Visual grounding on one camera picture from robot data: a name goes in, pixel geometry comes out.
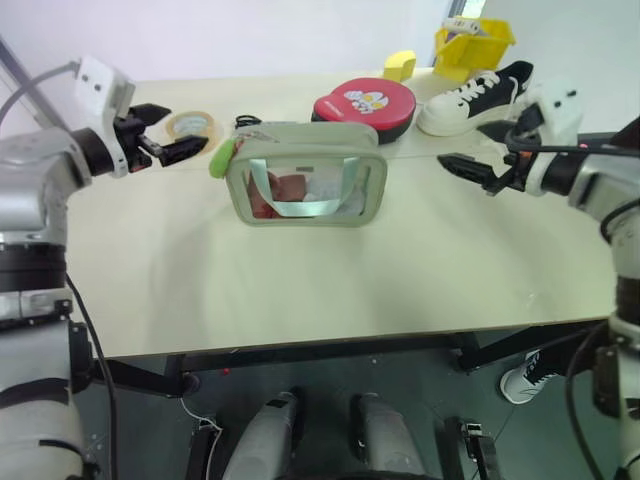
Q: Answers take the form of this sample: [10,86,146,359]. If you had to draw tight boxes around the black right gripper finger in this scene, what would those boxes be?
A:
[476,119,522,145]
[436,154,497,186]

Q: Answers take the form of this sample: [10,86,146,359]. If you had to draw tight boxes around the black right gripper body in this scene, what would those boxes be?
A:
[481,106,545,196]

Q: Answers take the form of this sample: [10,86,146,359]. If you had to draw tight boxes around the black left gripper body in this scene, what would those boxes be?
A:
[114,105,165,174]

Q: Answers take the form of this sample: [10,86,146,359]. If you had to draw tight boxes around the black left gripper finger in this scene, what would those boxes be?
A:
[130,102,172,127]
[158,135,209,168]

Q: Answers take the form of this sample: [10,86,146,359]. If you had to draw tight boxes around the raw red meat piece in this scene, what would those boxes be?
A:
[251,169,307,220]

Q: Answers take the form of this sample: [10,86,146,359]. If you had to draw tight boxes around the red round case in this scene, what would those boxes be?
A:
[310,76,419,147]

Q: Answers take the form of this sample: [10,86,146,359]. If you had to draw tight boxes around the clear green toiletry bag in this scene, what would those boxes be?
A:
[223,121,390,231]

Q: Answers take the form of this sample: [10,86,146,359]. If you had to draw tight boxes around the clear packing tape roll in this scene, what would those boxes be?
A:
[164,110,224,157]

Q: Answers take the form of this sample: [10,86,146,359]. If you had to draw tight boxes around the green zipper pull charm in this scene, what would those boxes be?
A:
[208,136,245,180]

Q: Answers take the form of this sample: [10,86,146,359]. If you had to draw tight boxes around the black and white sneaker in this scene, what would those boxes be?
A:
[415,60,536,137]

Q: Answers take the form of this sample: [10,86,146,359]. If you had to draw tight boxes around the yellow plastic bin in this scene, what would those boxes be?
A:
[431,16,517,84]

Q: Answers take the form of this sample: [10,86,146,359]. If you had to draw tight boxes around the white item in bin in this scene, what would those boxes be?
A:
[442,15,482,37]

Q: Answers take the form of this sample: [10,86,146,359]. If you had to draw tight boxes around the yellow foam block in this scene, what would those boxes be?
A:
[383,49,418,82]

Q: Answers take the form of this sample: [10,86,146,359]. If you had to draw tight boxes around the white sneaker with black print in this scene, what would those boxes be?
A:
[500,348,567,406]

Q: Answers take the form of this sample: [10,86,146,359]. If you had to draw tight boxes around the black floor stand foot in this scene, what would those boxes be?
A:
[443,416,499,480]

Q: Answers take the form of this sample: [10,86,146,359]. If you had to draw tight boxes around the grey right robot leg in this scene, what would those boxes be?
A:
[348,392,432,480]

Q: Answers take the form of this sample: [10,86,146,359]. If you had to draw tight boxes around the grey robot leg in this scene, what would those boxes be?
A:
[221,386,307,480]
[348,392,432,480]

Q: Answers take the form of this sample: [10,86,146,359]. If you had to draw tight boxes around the grey left robot leg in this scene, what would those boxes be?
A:
[221,386,307,480]

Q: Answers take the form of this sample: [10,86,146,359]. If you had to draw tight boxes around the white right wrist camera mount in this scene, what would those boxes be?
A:
[519,77,584,197]

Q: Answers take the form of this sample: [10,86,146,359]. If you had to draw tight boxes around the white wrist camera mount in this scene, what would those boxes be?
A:
[74,55,137,179]
[519,77,584,197]

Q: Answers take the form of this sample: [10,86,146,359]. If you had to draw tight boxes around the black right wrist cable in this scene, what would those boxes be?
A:
[503,127,640,157]

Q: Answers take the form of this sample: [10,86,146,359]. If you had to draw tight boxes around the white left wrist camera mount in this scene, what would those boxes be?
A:
[74,55,137,179]

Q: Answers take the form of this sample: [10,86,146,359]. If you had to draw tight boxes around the grey left wrist cable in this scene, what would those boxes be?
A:
[0,59,82,126]

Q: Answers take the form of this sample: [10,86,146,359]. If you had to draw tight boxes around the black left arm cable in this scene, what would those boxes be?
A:
[63,273,120,480]

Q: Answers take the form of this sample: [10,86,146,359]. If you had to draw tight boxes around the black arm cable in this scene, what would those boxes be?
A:
[63,273,120,480]
[566,324,610,480]

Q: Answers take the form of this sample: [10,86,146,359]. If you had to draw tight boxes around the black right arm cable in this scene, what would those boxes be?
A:
[566,324,610,480]

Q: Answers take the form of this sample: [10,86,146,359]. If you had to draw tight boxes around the black table frame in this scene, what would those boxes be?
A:
[91,319,617,402]

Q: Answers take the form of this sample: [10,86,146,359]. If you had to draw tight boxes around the thin white floor cable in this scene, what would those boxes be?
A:
[180,397,224,480]

